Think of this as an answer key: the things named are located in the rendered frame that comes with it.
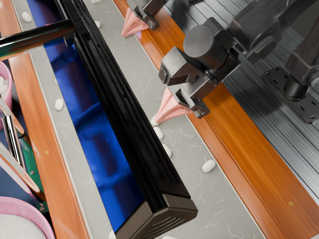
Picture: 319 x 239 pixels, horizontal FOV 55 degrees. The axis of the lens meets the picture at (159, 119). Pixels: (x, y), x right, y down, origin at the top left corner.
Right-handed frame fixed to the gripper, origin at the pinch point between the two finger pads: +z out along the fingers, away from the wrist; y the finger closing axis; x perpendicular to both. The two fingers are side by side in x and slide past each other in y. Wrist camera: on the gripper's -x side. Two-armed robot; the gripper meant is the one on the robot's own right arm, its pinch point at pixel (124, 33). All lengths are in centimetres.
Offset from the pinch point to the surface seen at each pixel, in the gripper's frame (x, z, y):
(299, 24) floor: 147, -57, -46
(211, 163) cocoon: 1.1, -0.8, 46.3
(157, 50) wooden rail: 3.4, -4.3, 10.3
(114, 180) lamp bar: -38, -6, 56
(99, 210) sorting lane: -13, 19, 45
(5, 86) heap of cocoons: -21.0, 27.6, 3.9
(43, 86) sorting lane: -15.0, 21.1, 7.7
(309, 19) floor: 153, -65, -48
